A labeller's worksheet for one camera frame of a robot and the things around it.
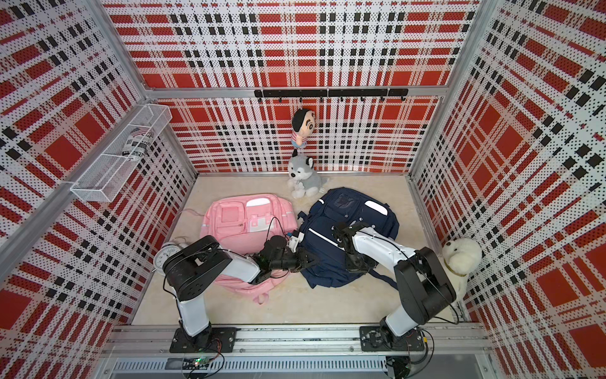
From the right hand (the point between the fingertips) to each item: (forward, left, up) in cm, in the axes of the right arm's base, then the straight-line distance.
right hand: (368, 268), depth 84 cm
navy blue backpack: (+1, +13, -1) cm, 13 cm away
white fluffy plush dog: (-2, -27, +14) cm, 30 cm away
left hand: (+4, +17, 0) cm, 17 cm away
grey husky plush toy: (+38, +24, +6) cm, 46 cm away
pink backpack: (+19, +50, +1) cm, 54 cm away
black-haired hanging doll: (+46, +24, +29) cm, 59 cm away
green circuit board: (-28, +55, -3) cm, 61 cm away
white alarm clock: (+7, +77, 0) cm, 78 cm away
